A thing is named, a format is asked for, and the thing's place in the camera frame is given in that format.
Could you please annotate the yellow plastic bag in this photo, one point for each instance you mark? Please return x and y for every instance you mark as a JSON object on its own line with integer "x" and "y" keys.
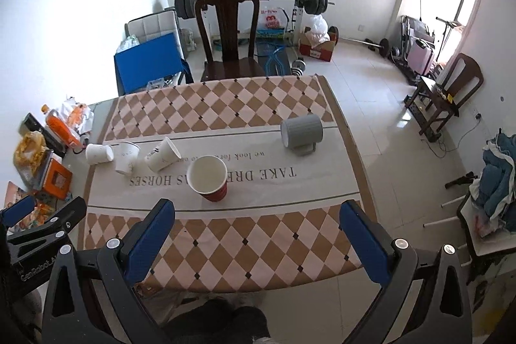
{"x": 28, "y": 152}

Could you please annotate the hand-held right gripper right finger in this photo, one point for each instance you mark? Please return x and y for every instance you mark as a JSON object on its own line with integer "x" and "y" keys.
{"x": 363, "y": 241}

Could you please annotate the white barbell rack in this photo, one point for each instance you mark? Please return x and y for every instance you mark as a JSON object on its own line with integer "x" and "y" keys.
{"x": 299, "y": 7}

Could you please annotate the small dumbbell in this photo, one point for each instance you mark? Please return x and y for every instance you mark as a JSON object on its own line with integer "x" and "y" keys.
{"x": 298, "y": 67}

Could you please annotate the black box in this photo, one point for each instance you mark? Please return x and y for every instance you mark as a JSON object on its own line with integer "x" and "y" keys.
{"x": 32, "y": 123}

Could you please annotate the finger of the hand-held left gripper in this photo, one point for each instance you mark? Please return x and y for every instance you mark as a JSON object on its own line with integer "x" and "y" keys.
{"x": 54, "y": 225}
{"x": 18, "y": 209}

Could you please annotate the long barbell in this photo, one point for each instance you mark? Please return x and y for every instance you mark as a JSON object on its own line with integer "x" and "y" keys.
{"x": 383, "y": 47}

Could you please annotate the dark wooden chair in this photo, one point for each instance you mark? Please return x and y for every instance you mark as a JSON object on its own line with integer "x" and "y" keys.
{"x": 463, "y": 78}
{"x": 232, "y": 33}

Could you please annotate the barbell with black plates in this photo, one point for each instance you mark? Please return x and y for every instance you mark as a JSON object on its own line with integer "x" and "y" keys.
{"x": 315, "y": 0}

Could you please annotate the clear plastic bag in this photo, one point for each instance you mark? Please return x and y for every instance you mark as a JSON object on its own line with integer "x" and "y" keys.
{"x": 129, "y": 44}

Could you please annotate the checked printed tablecloth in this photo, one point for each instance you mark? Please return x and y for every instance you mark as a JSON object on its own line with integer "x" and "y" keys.
{"x": 250, "y": 231}

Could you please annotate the white stool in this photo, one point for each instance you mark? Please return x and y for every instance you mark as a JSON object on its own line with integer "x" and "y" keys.
{"x": 490, "y": 245}

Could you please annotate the orange bottle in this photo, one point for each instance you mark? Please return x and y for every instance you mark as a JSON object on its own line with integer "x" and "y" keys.
{"x": 60, "y": 128}

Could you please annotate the grey ribbed mug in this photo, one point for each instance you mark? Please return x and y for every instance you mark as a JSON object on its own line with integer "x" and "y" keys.
{"x": 302, "y": 130}

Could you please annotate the black tool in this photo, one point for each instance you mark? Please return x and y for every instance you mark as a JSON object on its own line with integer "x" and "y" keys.
{"x": 461, "y": 179}

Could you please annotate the grey folded frame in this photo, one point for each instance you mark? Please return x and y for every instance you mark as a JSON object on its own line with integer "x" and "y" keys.
{"x": 415, "y": 30}

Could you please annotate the red cardboard box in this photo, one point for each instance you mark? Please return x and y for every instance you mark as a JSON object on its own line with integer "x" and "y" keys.
{"x": 322, "y": 52}

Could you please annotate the blue metal frame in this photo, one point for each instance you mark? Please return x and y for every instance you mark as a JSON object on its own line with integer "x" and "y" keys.
{"x": 275, "y": 60}

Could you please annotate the white padded chair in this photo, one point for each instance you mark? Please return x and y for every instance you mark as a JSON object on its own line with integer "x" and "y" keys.
{"x": 155, "y": 23}

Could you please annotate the red and white plastic bag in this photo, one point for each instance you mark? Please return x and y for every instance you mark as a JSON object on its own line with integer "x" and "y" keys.
{"x": 272, "y": 21}

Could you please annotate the red paper cup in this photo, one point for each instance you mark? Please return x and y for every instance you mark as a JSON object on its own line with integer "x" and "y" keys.
{"x": 213, "y": 195}

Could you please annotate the orange box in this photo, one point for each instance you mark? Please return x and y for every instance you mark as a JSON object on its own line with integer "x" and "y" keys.
{"x": 56, "y": 178}

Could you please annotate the pink suitcase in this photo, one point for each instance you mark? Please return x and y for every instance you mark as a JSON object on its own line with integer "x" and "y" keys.
{"x": 421, "y": 60}

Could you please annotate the pile of blue clothes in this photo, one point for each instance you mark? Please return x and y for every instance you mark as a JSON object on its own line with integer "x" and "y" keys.
{"x": 498, "y": 182}

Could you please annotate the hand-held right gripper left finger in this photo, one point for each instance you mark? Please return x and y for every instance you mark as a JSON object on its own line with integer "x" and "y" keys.
{"x": 147, "y": 237}

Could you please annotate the white and orange snack bag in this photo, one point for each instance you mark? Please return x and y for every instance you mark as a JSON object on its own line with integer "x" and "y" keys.
{"x": 76, "y": 113}

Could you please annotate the white paper cup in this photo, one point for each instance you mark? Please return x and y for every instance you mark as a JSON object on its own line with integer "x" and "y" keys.
{"x": 127, "y": 160}
{"x": 98, "y": 154}
{"x": 161, "y": 156}

